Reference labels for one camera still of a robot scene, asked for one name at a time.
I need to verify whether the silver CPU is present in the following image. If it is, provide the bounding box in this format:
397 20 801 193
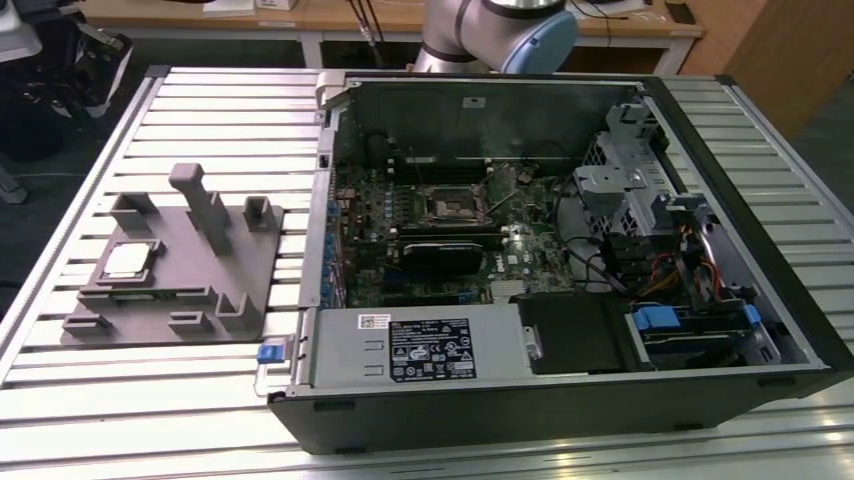
100 241 160 277

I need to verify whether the CPU socket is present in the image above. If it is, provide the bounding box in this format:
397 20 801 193
422 184 498 224

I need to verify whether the grey chair leg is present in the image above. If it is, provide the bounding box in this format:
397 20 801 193
0 162 31 205

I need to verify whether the grey parts rack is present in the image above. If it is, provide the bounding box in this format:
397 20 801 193
57 162 286 347

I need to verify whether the black RAM slot row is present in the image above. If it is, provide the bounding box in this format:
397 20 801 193
385 153 493 185
396 223 506 250

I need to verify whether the blue case release latch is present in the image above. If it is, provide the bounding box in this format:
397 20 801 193
256 337 294 364

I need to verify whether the black graphics card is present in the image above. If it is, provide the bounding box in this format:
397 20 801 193
397 241 482 277

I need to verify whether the silver power supply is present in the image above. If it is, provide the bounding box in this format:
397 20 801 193
285 305 539 396

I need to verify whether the small silver heatsink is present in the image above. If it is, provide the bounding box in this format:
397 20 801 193
489 279 528 301

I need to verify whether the green motherboard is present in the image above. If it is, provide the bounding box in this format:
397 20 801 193
329 159 581 309

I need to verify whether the metal drive cage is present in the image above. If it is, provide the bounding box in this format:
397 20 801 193
572 102 675 236

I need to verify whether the black plastic shroud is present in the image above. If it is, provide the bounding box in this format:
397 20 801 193
516 294 652 376

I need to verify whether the grey plastic drive latch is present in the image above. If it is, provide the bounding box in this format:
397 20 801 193
647 192 720 239

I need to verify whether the black PC case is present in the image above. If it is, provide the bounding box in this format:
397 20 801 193
265 69 854 456

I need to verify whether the hard disk in blue carrier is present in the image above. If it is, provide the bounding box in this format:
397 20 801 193
625 305 752 371

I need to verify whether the wooden cabinet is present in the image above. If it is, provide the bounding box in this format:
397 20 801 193
679 0 854 139

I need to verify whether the grey case corner bracket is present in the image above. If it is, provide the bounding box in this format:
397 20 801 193
313 71 353 112

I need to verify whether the thin hanging cable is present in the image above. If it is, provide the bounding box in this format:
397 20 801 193
354 0 385 51

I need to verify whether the black desk cable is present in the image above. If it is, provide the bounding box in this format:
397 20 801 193
589 0 632 51

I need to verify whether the wooden desk white frame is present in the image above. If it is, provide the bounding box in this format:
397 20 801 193
0 0 708 76

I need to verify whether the red wire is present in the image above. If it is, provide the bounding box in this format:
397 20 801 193
639 252 685 296

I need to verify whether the orange yellow wire bundle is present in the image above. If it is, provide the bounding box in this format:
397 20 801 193
676 223 728 304

